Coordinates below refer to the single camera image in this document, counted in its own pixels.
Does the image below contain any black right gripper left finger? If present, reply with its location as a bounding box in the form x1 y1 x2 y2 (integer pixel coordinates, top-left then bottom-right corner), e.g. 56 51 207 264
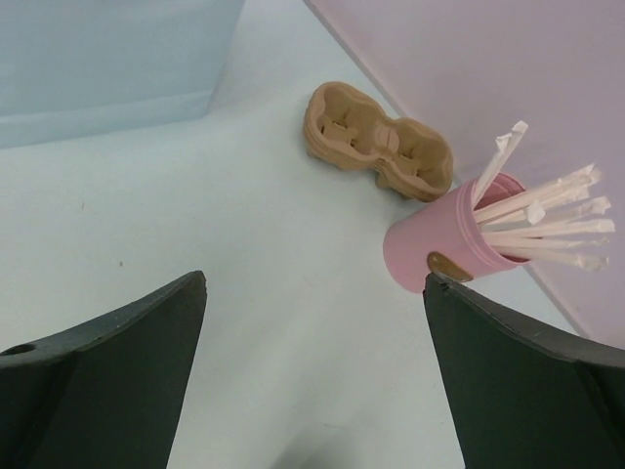
1 271 207 468

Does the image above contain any pink straw holder cup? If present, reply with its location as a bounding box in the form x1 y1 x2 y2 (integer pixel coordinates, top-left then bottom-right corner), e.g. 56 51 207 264
383 173 528 294

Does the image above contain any white wrapped straws bundle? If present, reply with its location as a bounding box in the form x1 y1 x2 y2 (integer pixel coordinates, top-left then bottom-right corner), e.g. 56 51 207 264
471 120 616 272

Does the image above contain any brown pulp carrier stack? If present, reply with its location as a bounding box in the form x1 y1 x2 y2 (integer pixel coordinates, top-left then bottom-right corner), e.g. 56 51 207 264
303 81 453 202

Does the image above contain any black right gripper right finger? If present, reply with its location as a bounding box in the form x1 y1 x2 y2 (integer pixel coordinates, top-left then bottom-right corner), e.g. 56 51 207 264
423 274 624 468

